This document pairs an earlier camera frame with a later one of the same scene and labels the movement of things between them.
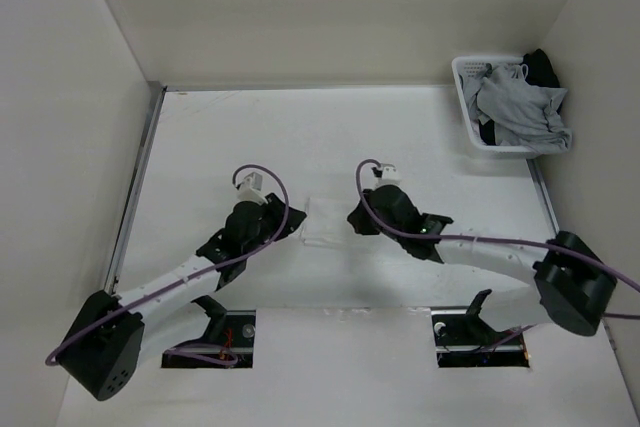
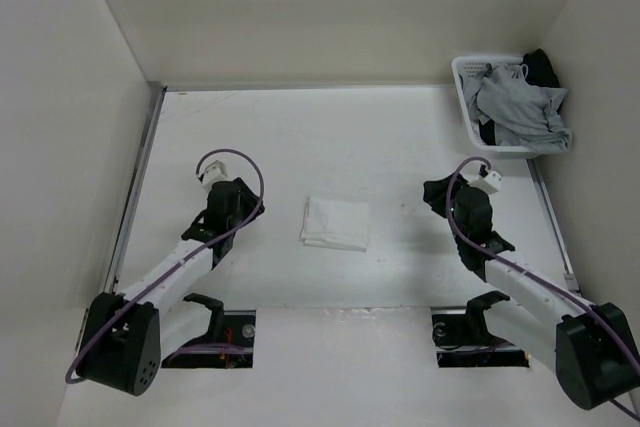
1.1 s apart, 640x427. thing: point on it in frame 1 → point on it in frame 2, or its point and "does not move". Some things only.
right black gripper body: x=367 y=223 → x=438 y=198
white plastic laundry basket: x=473 y=65 does not move
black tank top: x=540 y=70 does not move
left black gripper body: x=271 y=219 → x=247 y=206
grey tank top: x=523 y=114 does not move
